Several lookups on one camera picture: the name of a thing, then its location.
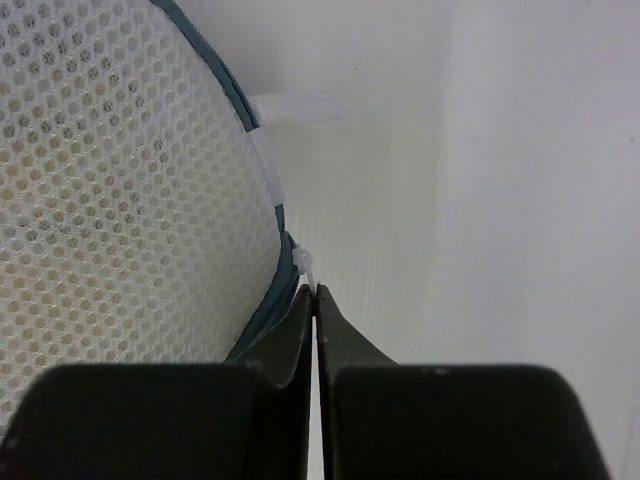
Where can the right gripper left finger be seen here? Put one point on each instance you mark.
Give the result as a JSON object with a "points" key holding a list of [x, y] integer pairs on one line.
{"points": [[243, 419]]}

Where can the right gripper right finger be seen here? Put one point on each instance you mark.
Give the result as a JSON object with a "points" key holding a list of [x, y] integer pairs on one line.
{"points": [[384, 420]]}

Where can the white zipper pull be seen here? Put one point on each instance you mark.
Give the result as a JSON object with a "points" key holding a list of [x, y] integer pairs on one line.
{"points": [[303, 260]]}

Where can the round white mesh laundry bag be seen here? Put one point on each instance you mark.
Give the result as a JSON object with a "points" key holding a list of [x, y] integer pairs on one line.
{"points": [[142, 216]]}

